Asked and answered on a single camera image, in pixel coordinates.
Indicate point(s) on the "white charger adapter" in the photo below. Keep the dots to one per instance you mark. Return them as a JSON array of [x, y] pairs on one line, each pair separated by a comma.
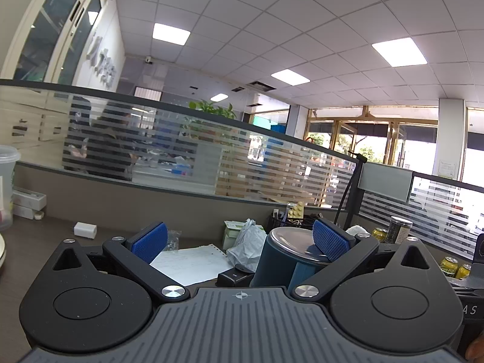
[[85, 230]]

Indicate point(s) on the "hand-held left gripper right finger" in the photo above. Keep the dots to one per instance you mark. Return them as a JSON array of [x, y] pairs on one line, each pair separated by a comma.
[[331, 242]]

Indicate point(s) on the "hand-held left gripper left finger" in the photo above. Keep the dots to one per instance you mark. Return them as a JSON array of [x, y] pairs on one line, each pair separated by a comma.
[[149, 242]]

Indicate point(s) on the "grey partition panel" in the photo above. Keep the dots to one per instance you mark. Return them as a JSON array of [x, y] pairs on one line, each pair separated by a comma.
[[383, 181]]

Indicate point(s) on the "ceiling security camera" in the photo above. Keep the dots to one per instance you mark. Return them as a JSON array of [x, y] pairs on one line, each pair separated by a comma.
[[148, 60]]

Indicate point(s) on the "white bowl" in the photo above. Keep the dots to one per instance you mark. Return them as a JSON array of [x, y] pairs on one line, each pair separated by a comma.
[[2, 253]]

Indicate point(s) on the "blue vacuum bottle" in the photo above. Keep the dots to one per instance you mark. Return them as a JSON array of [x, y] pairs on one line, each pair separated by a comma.
[[278, 268]]

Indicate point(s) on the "small clear plastic bag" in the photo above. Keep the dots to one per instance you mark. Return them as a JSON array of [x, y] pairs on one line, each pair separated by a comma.
[[173, 240]]

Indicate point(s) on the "white paper sheet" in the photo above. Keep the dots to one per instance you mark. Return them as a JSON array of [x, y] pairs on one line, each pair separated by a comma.
[[189, 266]]

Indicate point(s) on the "black mesh pen holder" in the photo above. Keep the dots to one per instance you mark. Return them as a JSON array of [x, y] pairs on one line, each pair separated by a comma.
[[278, 221]]

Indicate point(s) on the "green potted plant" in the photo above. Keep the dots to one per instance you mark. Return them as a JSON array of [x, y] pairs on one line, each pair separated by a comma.
[[211, 107]]

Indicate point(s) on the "white notice paper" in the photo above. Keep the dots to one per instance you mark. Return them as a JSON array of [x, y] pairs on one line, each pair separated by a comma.
[[448, 169]]

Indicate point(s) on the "clear plastic drink cup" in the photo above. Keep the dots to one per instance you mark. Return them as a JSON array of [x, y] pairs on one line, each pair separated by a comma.
[[7, 189]]

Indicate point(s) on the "glass jar with dark contents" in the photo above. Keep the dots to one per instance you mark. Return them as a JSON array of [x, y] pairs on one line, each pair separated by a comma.
[[399, 230]]

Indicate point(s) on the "striped glass desk partition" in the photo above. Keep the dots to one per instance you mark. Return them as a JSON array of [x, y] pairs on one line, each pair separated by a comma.
[[189, 151]]

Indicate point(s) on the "person's right hand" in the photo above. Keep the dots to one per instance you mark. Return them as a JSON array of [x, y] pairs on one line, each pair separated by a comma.
[[477, 346]]

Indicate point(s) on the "long white box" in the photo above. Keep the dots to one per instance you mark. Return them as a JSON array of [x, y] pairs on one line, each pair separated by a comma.
[[24, 211], [30, 197]]

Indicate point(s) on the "green and white box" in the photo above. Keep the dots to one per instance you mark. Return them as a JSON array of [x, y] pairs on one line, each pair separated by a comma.
[[230, 232]]

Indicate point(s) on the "crumpled white tissue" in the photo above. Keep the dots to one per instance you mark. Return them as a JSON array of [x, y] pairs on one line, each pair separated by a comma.
[[357, 230]]

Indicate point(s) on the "crumpled white plastic bag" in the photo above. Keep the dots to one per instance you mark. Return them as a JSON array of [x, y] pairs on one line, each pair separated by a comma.
[[245, 245]]

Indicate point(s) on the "wall sign lettering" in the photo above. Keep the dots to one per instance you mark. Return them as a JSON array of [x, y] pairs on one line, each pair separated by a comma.
[[104, 64]]

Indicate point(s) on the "side striped glass partition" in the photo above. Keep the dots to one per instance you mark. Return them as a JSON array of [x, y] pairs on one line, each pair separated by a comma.
[[446, 211]]

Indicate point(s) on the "square ceiling light panel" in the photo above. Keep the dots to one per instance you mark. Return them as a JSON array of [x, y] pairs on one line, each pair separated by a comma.
[[290, 77], [219, 97], [399, 52], [171, 34]]

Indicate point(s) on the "black leather case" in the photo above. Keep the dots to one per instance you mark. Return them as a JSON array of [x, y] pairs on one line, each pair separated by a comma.
[[234, 276]]

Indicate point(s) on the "yellow toy brick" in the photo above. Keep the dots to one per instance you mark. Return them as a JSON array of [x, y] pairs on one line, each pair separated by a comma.
[[296, 210]]

